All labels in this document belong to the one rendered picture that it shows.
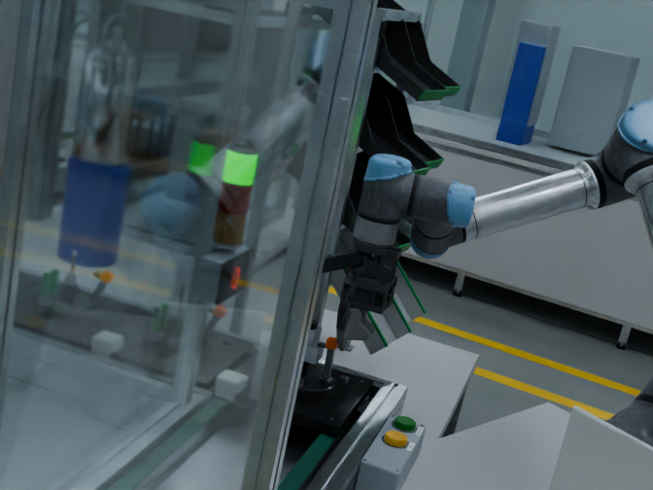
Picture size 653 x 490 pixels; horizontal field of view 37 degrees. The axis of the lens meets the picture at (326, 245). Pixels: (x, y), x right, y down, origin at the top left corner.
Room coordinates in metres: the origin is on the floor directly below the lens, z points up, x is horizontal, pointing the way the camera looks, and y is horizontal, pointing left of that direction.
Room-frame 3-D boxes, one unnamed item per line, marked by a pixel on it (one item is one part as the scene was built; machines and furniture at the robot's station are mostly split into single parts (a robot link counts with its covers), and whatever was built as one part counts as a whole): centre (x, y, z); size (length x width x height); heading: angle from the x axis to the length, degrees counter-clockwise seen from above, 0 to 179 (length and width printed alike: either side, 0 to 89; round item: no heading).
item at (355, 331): (1.64, -0.08, 1.11); 0.06 x 0.03 x 0.09; 75
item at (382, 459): (1.54, -0.19, 0.93); 0.21 x 0.07 x 0.06; 165
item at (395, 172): (1.66, -0.08, 1.37); 0.09 x 0.08 x 0.11; 86
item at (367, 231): (1.66, -0.08, 1.29); 0.08 x 0.08 x 0.05
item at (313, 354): (1.68, 0.01, 1.06); 0.08 x 0.04 x 0.07; 75
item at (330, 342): (1.67, -0.04, 1.04); 0.04 x 0.02 x 0.08; 75
